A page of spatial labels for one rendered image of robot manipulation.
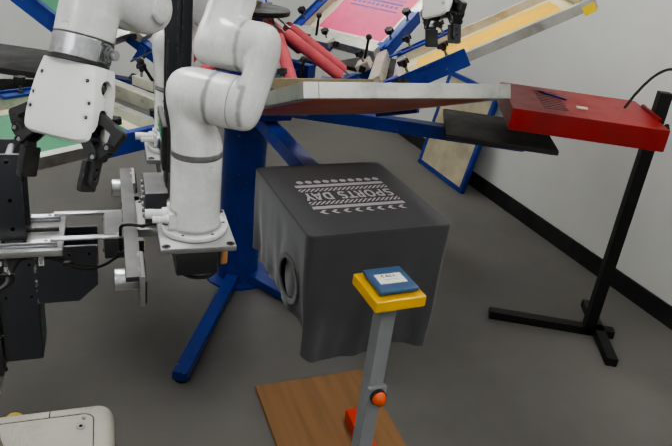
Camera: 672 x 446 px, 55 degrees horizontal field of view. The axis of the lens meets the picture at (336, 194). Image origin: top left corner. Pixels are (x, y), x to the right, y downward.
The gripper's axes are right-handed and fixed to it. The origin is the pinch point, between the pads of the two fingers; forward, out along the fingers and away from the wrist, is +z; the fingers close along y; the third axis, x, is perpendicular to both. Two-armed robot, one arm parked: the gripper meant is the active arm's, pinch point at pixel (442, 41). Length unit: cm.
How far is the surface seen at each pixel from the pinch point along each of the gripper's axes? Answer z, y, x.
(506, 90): 10.9, -11.6, 27.5
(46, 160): 29, -77, -84
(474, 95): 12.1, -11.5, 17.3
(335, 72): 1, -126, 29
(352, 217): 46, -35, -6
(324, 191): 40, -53, -7
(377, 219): 46, -33, 0
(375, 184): 40, -55, 11
